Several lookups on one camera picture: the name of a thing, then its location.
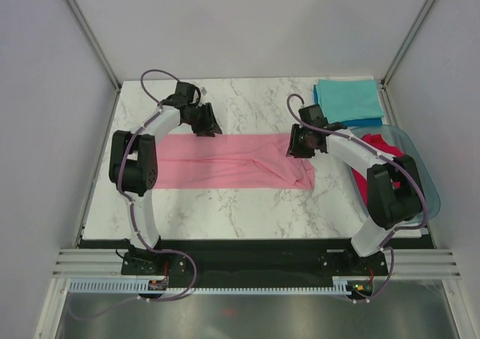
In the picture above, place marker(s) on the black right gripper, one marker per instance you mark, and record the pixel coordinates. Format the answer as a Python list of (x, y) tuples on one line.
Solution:
[(294, 148)]

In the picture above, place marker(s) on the pink t shirt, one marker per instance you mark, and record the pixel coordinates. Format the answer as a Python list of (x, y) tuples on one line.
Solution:
[(240, 161)]

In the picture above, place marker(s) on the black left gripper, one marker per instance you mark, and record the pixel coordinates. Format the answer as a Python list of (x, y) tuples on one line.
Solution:
[(211, 126)]

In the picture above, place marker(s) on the left aluminium frame post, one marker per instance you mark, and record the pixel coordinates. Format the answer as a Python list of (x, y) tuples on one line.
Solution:
[(93, 43)]

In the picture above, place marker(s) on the right aluminium frame post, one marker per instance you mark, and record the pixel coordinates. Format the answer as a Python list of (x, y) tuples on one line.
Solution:
[(413, 31)]

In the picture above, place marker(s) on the white slotted cable duct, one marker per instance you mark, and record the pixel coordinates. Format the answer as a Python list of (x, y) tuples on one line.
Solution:
[(159, 285)]

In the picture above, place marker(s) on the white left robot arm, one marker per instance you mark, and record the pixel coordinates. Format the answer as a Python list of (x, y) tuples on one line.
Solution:
[(133, 164)]

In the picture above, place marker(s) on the red t shirt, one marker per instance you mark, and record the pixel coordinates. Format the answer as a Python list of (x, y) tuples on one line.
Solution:
[(377, 141)]

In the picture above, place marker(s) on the aluminium frame post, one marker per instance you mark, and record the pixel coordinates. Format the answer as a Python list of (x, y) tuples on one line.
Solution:
[(413, 31), (93, 43)]

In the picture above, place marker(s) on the folded teal t shirt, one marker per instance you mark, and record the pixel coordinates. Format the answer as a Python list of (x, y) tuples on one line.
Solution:
[(330, 86)]

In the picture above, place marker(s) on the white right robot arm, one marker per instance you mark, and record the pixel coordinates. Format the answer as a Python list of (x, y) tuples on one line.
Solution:
[(394, 190)]

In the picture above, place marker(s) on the clear blue plastic bin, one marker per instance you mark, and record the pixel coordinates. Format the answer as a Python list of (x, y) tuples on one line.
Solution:
[(394, 136)]

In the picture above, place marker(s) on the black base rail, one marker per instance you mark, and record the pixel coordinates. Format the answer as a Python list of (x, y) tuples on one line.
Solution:
[(250, 261)]

